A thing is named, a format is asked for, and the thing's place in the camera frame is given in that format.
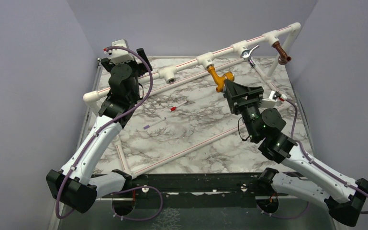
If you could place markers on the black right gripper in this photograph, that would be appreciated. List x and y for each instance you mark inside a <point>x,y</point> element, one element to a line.
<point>235,92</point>

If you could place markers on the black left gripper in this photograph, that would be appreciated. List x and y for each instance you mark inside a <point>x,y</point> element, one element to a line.
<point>143,59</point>

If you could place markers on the yellow water faucet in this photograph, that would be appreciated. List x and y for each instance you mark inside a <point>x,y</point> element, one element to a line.
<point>219,80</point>

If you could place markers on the white PVC pipe frame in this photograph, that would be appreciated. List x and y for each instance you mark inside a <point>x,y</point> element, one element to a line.
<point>206,59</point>

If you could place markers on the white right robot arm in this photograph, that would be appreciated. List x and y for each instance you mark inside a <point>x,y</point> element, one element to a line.
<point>342,196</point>

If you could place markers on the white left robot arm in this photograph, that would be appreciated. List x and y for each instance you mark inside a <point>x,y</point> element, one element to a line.
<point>130,85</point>

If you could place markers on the brown water faucet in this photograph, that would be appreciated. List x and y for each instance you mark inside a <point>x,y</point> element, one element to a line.
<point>283,58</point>

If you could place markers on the chrome lever faucet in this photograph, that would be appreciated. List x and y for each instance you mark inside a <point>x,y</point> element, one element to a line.
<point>246,55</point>

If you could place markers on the red capped white pen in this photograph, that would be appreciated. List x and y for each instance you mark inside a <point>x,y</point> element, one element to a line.
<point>177,106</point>

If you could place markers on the purple capped white pen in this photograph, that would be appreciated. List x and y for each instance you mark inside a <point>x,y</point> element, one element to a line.
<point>154,123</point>

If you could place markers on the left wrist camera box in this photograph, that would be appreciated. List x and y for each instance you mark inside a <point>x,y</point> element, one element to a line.
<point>118,56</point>

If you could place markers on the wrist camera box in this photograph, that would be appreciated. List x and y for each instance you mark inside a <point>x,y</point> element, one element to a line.
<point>272,99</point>
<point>118,56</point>

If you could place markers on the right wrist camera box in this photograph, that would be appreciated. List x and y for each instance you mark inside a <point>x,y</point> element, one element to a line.
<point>272,99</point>

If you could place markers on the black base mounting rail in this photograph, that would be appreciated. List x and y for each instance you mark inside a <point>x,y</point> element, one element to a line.
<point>159,191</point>

